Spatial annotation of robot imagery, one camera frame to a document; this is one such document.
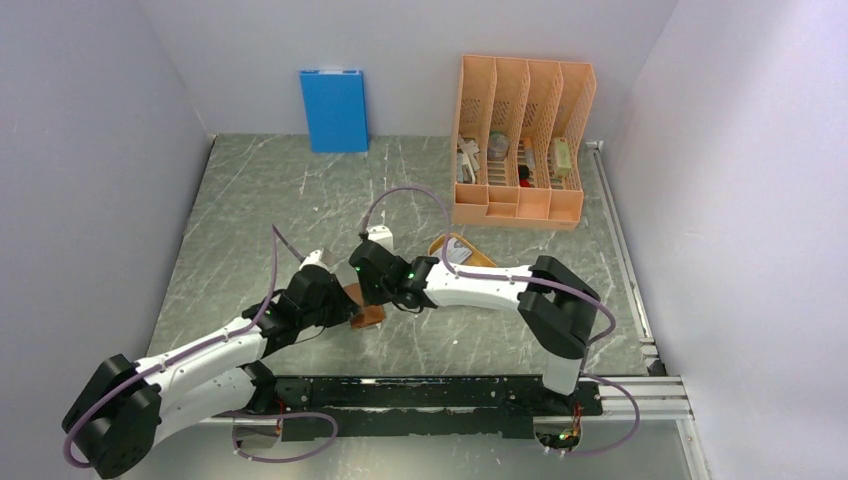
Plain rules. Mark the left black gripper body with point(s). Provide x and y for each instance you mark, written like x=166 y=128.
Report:
x=330 y=310

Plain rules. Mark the white parts in organizer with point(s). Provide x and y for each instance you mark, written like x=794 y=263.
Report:
x=468 y=166

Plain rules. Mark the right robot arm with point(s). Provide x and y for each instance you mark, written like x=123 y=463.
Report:
x=557 y=306

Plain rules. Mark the blue box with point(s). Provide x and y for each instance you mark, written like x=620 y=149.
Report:
x=335 y=108

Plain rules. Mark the grey round item in organizer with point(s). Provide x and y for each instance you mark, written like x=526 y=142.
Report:
x=498 y=146

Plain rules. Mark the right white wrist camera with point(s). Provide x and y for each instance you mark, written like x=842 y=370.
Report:
x=379 y=234

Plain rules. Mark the green eraser in organizer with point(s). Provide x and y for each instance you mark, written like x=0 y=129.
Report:
x=562 y=157

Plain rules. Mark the red orange item in organizer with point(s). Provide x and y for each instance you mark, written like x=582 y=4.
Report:
x=526 y=164

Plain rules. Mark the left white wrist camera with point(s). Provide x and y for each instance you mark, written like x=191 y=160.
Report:
x=322 y=258

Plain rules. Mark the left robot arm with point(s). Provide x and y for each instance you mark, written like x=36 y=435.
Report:
x=128 y=407

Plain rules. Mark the black base frame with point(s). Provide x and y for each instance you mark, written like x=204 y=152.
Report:
x=429 y=406

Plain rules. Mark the orange oval tray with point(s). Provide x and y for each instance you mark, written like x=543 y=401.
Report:
x=478 y=259

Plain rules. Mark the brown leather card holder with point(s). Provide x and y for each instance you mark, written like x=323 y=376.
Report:
x=368 y=315

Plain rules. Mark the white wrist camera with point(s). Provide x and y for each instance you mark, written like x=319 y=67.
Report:
x=322 y=258
x=379 y=234

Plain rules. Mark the orange desk file organizer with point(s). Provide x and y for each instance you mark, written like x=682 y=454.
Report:
x=517 y=130

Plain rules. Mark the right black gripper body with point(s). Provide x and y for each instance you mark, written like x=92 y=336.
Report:
x=375 y=294

